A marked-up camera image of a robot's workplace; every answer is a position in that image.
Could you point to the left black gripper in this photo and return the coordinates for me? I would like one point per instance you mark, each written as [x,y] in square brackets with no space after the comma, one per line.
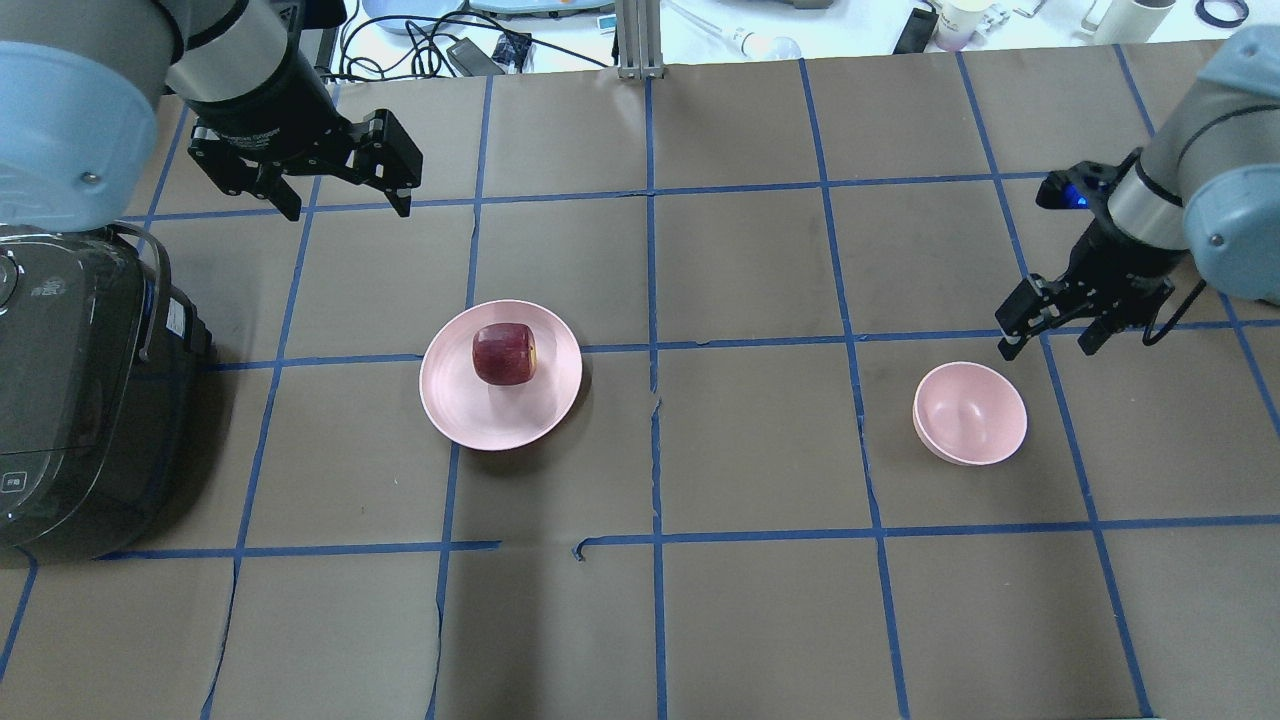
[272,112]

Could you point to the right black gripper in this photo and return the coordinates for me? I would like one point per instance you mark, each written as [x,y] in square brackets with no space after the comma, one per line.
[1118,258]

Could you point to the red apple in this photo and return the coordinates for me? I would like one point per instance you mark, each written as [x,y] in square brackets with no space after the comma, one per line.
[504,354]

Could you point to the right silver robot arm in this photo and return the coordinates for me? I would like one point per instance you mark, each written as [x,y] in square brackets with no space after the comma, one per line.
[1197,207]

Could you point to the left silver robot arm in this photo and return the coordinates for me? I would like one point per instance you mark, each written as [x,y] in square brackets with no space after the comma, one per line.
[80,84]

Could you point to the pink bowl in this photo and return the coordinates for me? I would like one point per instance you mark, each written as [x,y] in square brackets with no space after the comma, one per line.
[969,414]

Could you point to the pink plate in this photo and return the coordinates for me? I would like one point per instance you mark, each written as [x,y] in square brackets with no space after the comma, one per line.
[477,414]

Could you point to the dark grey rice cooker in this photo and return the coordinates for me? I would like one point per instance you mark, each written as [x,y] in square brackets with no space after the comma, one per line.
[99,348]

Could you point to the white cup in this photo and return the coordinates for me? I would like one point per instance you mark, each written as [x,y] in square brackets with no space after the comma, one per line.
[957,21]

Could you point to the aluminium frame post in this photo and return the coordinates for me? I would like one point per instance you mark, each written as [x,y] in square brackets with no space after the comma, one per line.
[637,39]

